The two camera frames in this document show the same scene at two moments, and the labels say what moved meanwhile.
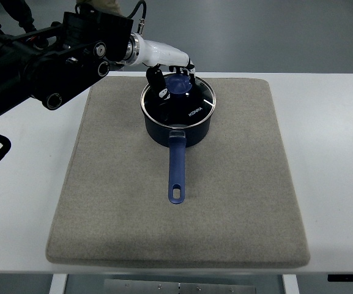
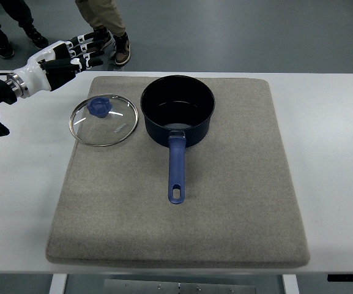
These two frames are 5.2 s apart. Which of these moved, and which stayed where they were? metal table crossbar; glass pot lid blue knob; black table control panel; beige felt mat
Moved: glass pot lid blue knob
Stayed: metal table crossbar; black table control panel; beige felt mat
